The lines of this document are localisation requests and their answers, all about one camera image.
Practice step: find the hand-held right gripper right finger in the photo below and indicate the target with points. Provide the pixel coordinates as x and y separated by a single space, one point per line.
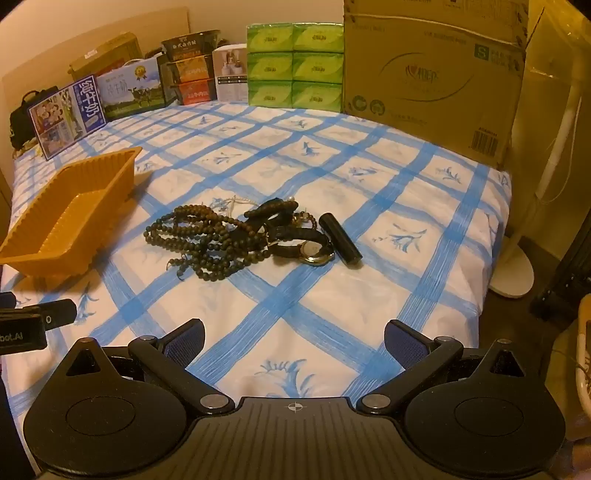
406 344

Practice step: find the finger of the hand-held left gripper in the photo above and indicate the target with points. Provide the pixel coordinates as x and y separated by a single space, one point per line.
57 314
5 300

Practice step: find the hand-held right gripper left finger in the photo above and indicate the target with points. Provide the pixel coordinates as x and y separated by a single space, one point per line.
184 344

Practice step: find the orange plastic tray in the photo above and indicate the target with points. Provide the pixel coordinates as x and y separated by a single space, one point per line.
69 210

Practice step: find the black cylinder tube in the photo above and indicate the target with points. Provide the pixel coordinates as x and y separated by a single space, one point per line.
340 237

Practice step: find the blue checked bedsheet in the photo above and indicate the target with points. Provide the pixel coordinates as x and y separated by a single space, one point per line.
323 300

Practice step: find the wooden wardrobe door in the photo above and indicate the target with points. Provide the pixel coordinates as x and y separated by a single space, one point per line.
4 189

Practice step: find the white fan stand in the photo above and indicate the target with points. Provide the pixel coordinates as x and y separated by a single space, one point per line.
517 263

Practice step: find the beige plastic basket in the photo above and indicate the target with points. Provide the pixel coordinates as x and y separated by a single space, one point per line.
570 369

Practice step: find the dark object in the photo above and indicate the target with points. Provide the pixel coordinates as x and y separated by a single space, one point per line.
563 277

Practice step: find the black bag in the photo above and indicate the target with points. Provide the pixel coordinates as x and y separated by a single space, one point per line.
27 115

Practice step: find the blue cartoon milk box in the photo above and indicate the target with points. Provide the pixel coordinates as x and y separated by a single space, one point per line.
64 115

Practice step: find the green cow milk box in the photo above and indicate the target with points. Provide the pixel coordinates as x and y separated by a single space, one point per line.
131 92

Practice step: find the red label meal bowl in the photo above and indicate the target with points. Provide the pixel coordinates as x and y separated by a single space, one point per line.
194 91

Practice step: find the small cardboard box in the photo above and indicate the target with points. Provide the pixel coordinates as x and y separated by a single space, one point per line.
108 53

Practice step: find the large cardboard box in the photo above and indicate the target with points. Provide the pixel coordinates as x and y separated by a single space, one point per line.
429 78

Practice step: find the white product box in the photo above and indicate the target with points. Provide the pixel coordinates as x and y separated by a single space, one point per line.
230 74

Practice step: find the orange label meal bowl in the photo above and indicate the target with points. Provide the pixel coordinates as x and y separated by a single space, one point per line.
191 69

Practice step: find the black instant meal bowl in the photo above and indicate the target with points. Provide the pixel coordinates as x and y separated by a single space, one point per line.
191 44

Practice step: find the stack of green tissue packs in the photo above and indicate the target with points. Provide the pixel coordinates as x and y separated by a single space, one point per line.
295 64

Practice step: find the light wooden headboard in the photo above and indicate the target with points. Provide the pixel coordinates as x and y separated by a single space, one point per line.
161 27

